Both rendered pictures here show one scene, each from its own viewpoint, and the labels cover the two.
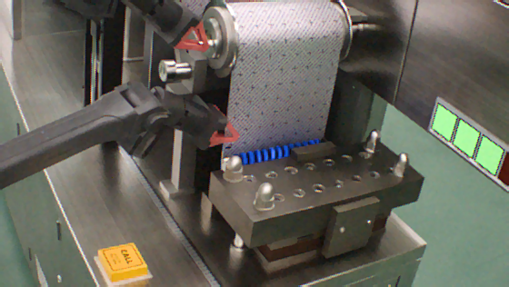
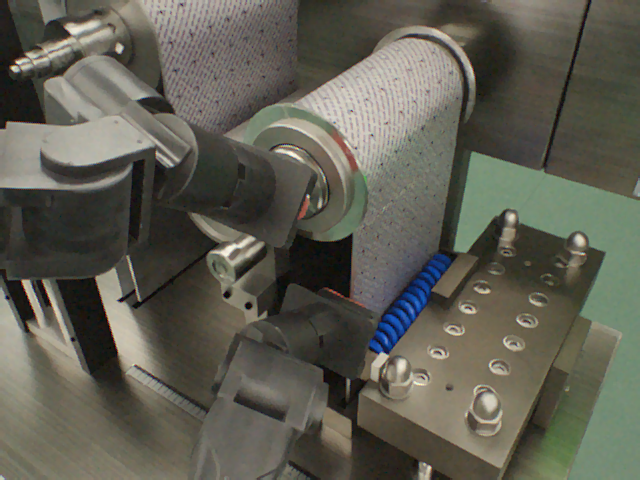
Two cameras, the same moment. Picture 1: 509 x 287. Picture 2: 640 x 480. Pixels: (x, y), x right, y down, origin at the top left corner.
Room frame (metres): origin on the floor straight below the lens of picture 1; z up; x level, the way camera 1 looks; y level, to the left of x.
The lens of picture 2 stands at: (0.63, 0.27, 1.56)
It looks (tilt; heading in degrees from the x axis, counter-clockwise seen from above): 39 degrees down; 338
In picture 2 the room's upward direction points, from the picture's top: straight up
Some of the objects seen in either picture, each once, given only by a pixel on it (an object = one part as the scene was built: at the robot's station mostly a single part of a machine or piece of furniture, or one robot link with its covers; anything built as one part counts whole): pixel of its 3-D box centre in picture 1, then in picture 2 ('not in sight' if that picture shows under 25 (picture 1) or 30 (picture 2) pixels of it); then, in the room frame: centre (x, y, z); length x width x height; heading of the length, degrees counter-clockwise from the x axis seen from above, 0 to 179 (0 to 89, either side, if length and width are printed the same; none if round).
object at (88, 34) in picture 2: not in sight; (89, 44); (1.29, 0.25, 1.33); 0.06 x 0.06 x 0.06; 34
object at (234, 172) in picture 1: (234, 166); (398, 373); (0.99, 0.03, 1.05); 0.04 x 0.04 x 0.04
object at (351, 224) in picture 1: (351, 227); (564, 373); (0.97, -0.20, 0.96); 0.10 x 0.03 x 0.11; 124
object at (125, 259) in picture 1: (122, 262); not in sight; (0.84, 0.20, 0.91); 0.07 x 0.07 x 0.02; 34
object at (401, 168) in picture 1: (403, 162); (576, 245); (1.09, -0.30, 1.05); 0.04 x 0.04 x 0.04
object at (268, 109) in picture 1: (280, 112); (402, 246); (1.12, -0.04, 1.11); 0.23 x 0.01 x 0.18; 124
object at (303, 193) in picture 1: (321, 187); (493, 330); (1.04, -0.14, 1.00); 0.40 x 0.16 x 0.06; 124
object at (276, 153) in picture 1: (279, 153); (411, 303); (1.10, -0.05, 1.03); 0.21 x 0.04 x 0.03; 124
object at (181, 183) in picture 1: (181, 125); (259, 328); (1.11, 0.15, 1.05); 0.06 x 0.05 x 0.31; 124
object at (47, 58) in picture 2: not in sight; (39, 63); (1.26, 0.30, 1.33); 0.06 x 0.03 x 0.03; 124
